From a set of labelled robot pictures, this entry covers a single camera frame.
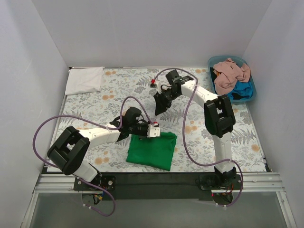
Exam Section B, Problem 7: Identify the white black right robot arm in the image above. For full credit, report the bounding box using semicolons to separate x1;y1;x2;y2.
150;68;237;189

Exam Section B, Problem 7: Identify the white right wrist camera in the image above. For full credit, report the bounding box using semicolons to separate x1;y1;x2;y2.
150;79;162;93

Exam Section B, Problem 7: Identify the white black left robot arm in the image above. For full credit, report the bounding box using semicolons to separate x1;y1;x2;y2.
47;107;150;190

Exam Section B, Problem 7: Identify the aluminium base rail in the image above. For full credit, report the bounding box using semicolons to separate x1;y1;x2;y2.
34;172;285;192

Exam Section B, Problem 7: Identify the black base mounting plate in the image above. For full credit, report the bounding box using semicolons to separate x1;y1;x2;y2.
73;172;244;201

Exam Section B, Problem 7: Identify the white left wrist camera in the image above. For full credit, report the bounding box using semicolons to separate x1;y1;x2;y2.
147;122;161;138

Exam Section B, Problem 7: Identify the blue plastic basket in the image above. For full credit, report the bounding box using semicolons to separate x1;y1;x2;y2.
208;56;257;103

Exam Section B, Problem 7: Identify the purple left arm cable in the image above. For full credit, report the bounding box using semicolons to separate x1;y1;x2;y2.
32;96;157;217

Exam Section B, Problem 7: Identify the pink crumpled t shirt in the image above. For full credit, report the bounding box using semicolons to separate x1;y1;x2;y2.
212;58;251;95

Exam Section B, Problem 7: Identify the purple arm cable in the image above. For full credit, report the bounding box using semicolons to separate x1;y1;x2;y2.
32;96;157;217
152;67;243;208

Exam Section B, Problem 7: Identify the blue crumpled t shirt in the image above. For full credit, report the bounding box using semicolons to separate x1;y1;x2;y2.
227;81;253;100

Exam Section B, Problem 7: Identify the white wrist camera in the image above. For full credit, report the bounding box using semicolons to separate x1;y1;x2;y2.
150;79;162;93
147;122;161;138

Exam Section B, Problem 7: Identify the green t shirt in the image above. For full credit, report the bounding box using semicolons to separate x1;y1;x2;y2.
126;132;177;171

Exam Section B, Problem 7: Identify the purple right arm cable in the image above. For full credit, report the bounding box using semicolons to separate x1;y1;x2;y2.
152;67;243;208

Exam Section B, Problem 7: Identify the folded white t shirt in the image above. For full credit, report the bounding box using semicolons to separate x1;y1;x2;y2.
65;67;104;95

